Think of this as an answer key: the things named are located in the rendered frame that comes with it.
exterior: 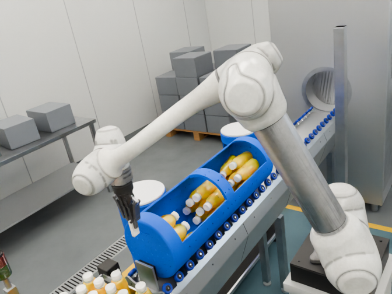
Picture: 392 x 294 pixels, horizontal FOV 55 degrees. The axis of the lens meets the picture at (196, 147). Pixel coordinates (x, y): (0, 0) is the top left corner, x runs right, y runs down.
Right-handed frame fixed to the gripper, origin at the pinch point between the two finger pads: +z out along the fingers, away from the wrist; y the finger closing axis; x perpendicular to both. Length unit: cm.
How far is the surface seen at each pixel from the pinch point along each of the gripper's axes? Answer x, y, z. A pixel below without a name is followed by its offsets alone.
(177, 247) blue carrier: 7.6, 12.8, 11.1
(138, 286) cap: -11.6, 8.7, 16.0
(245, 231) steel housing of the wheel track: 57, 12, 38
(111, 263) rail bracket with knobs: -1.9, -20.3, 23.9
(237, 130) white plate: 140, -38, 20
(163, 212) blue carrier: 29.7, -14.4, 15.5
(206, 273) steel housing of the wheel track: 22.1, 12.0, 36.8
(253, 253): 116, -23, 109
